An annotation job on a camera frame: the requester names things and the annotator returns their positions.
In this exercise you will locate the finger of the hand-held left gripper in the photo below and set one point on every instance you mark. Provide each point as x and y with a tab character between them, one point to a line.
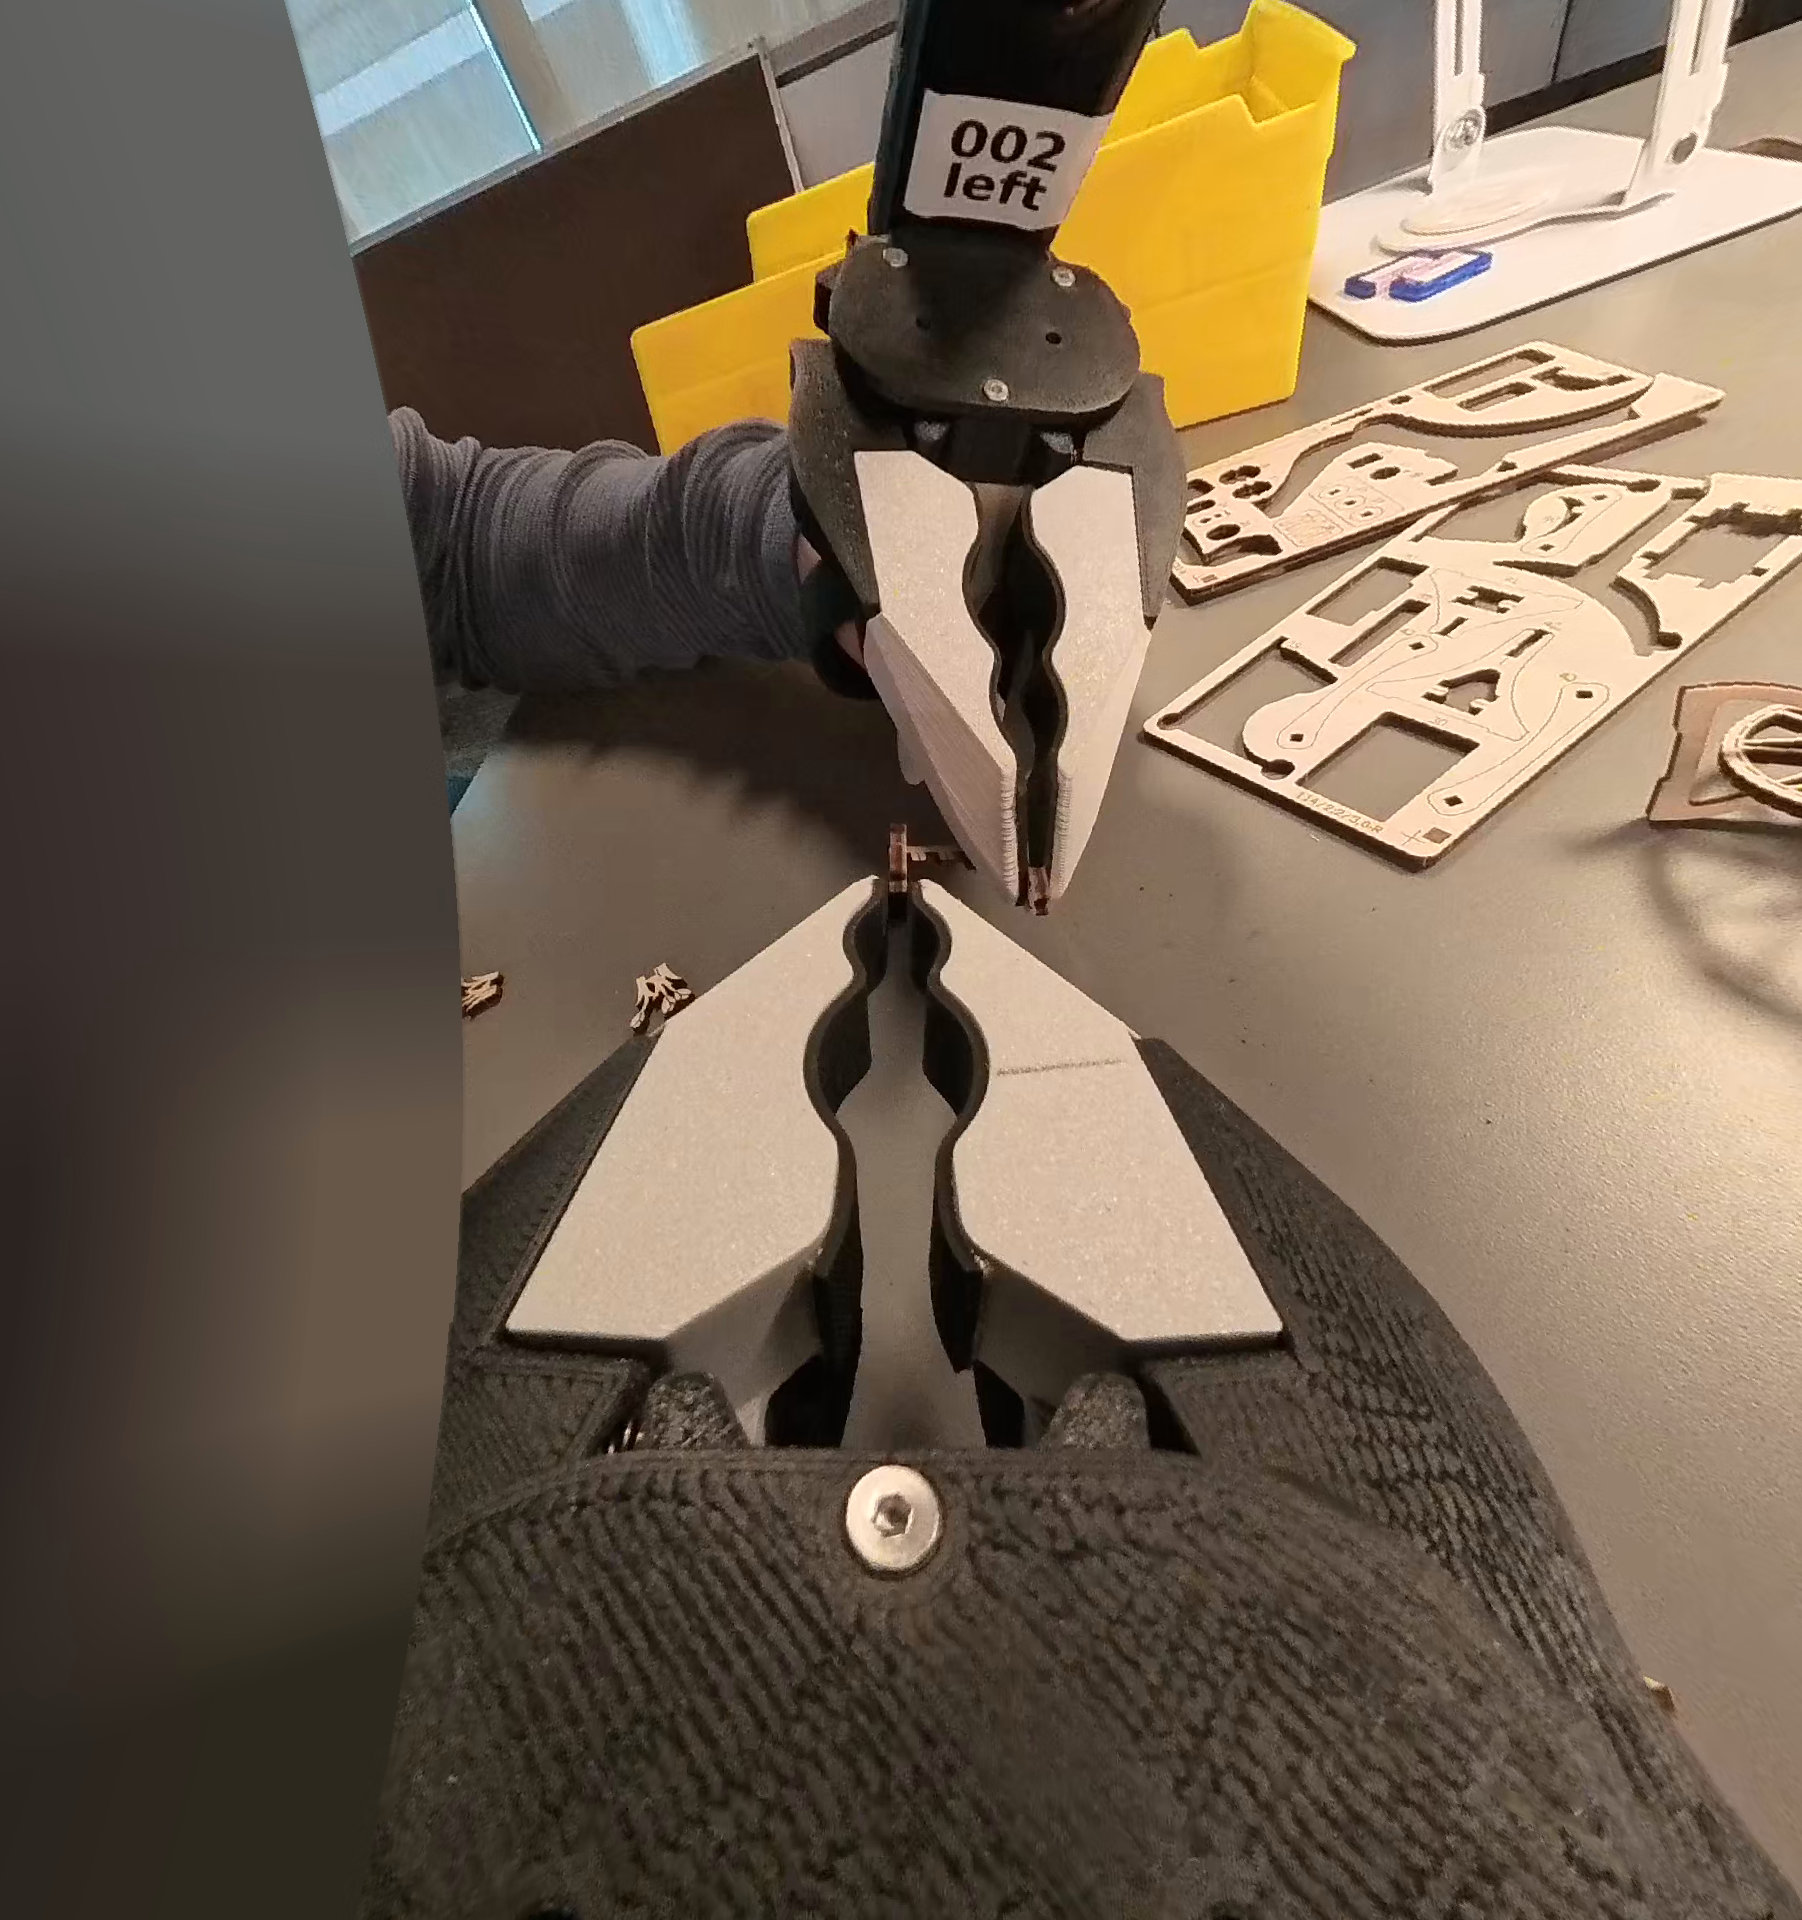
1104	629
923	629

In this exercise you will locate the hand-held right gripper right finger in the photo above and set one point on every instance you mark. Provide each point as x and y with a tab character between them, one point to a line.
1127	1200

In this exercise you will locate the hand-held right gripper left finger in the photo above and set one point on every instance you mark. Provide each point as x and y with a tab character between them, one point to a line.
662	1200

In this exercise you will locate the toothed wooden model part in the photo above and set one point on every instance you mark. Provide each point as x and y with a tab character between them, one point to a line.
901	862

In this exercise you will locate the wooden bicycle model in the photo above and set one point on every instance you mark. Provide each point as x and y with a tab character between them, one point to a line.
1786	765

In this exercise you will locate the person's left hand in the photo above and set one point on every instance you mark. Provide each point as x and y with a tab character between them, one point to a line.
850	642

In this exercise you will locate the wooden part sheet square windows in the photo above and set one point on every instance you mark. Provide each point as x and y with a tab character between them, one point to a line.
1245	720

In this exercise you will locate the wooden tulip piece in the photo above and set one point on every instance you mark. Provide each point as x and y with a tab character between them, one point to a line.
663	998
484	994

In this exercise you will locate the yellow plastic bin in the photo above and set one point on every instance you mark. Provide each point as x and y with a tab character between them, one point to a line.
1217	256

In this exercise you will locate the brown partition panel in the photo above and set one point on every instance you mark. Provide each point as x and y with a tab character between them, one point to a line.
541	256

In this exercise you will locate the small blue white device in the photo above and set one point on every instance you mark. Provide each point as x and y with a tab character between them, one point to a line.
1419	273

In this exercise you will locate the wooden part sheet round holes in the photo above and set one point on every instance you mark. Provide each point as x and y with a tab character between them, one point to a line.
1621	406

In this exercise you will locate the large grid window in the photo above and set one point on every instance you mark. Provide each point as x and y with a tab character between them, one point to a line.
420	89

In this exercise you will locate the white tablet stand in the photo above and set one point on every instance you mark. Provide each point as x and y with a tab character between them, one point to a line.
1591	225

